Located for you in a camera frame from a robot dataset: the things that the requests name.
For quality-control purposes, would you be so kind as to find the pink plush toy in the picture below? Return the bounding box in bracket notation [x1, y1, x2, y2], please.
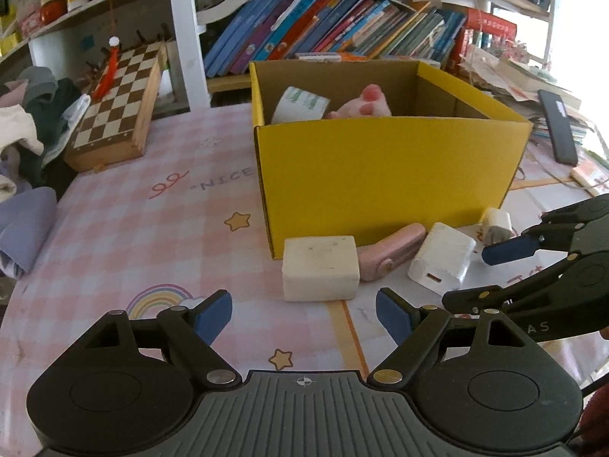
[326, 84, 393, 120]

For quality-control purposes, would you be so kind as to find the row of books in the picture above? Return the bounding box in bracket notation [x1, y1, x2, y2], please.
[204, 0, 467, 78]

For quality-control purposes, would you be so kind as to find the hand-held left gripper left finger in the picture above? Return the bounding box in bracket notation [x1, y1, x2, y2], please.
[76, 289, 241, 387]

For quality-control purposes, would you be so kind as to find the red tassel ornament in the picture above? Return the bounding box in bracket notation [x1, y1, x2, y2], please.
[90, 35, 122, 102]

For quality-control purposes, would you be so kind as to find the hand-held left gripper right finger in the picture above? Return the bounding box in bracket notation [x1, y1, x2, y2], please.
[368, 288, 536, 384]

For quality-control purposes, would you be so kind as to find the pile of clothes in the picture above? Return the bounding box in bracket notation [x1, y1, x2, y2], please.
[0, 66, 91, 196]

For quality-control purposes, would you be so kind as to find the lilac cloth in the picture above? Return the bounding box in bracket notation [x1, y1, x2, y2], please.
[0, 185, 59, 278]

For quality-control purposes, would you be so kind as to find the curved wall shelf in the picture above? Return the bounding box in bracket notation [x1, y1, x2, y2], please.
[0, 0, 172, 81]

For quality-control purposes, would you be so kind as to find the small white plug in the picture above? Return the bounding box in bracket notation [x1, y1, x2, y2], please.
[477, 207, 513, 247]

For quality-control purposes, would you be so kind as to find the white charger adapter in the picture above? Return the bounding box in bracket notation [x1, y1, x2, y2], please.
[408, 222, 477, 291]

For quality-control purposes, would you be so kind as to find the black phone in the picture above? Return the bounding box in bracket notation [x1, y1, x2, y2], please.
[537, 89, 579, 166]

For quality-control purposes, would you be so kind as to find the white tape roll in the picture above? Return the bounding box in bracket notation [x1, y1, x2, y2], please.
[271, 86, 331, 125]

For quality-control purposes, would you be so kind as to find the wooden chessboard box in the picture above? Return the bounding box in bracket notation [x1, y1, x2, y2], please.
[64, 40, 168, 173]

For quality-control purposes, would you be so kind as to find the orange and white booklet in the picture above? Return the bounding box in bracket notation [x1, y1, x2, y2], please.
[571, 159, 609, 196]

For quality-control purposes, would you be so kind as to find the yellow cardboard box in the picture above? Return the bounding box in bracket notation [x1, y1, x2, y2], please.
[250, 58, 534, 260]

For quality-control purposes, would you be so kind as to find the red box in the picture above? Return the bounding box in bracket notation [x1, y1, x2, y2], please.
[464, 8, 518, 53]

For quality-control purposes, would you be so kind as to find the cream rectangular block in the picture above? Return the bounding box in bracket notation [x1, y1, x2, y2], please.
[282, 235, 361, 302]

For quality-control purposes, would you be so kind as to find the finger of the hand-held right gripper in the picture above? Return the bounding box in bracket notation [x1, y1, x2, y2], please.
[442, 252, 586, 316]
[481, 193, 609, 266]

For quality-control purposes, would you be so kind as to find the pink oblong case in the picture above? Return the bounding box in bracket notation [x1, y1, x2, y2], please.
[356, 223, 427, 283]

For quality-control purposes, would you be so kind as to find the pile of papers and books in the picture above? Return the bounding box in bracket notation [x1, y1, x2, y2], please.
[459, 48, 609, 153]

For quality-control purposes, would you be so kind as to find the white bookshelf unit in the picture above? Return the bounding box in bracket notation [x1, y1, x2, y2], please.
[166, 0, 557, 105]

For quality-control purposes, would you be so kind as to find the pink checked printed tablecloth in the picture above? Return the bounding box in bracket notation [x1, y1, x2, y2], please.
[0, 102, 609, 439]

